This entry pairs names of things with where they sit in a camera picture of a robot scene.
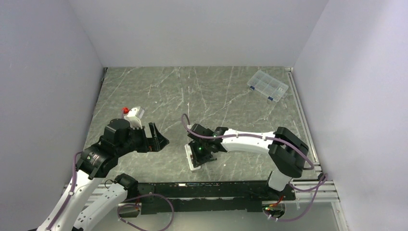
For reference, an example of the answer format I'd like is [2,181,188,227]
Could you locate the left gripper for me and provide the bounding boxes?
[116,121,169,156]

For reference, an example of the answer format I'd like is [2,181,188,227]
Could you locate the white remote control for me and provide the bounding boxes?
[184,144,201,171]

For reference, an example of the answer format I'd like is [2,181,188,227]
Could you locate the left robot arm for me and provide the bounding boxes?
[37,118,169,231]

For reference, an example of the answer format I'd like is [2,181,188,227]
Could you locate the clear plastic organizer box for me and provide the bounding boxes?
[247,70,289,102]

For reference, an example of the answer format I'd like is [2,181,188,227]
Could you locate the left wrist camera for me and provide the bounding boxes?
[122,106,145,129]

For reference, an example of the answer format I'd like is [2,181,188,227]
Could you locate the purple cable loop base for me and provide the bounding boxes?
[116,193,175,231]

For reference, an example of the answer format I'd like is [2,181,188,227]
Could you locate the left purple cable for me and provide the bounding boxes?
[44,151,84,231]

